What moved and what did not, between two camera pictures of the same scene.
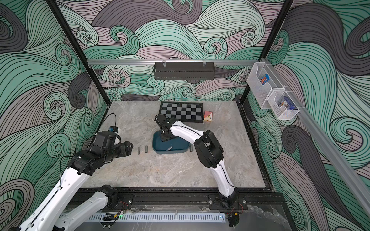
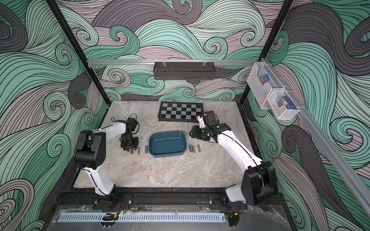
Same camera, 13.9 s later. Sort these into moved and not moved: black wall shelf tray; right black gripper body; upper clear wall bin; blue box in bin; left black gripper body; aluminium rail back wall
Moved: left black gripper body; right black gripper body
Not moved: upper clear wall bin; black wall shelf tray; blue box in bin; aluminium rail back wall
